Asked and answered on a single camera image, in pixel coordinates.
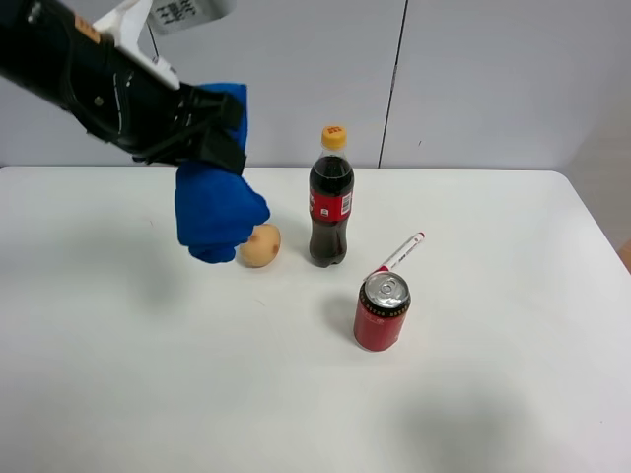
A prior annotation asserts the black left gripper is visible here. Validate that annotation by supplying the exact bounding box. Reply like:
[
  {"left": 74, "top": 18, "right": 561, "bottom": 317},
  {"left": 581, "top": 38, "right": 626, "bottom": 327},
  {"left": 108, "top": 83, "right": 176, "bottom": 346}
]
[{"left": 105, "top": 81, "right": 246, "bottom": 174}]

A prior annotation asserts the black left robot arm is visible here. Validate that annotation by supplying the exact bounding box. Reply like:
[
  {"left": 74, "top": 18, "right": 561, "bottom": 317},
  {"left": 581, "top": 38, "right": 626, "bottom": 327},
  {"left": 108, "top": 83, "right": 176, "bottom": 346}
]
[{"left": 1, "top": 1, "right": 246, "bottom": 175}]

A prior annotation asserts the tan round potato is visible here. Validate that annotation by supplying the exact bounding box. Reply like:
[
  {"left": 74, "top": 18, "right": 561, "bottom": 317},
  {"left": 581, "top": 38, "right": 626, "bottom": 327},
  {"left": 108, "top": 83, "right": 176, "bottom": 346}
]
[{"left": 240, "top": 224, "right": 281, "bottom": 268}]

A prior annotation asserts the cola bottle yellow cap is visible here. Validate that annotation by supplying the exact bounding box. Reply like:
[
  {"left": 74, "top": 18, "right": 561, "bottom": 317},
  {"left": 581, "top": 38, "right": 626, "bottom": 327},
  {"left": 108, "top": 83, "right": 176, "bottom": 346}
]
[{"left": 309, "top": 125, "right": 354, "bottom": 268}]

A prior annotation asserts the white red pen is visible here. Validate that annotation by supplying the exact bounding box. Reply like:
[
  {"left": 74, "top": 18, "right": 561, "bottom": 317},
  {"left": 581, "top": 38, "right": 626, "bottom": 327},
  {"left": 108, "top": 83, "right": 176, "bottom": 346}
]
[{"left": 366, "top": 232, "right": 426, "bottom": 279}]

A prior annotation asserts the red soda can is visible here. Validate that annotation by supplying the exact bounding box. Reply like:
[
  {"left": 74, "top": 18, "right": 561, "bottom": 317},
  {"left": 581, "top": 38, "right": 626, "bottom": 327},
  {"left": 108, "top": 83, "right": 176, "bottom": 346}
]
[{"left": 353, "top": 271, "right": 411, "bottom": 352}]

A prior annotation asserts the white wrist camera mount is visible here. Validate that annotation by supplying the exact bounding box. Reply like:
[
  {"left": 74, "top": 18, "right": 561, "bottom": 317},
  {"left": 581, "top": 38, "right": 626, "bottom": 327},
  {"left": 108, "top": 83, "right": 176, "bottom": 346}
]
[{"left": 93, "top": 0, "right": 237, "bottom": 91}]

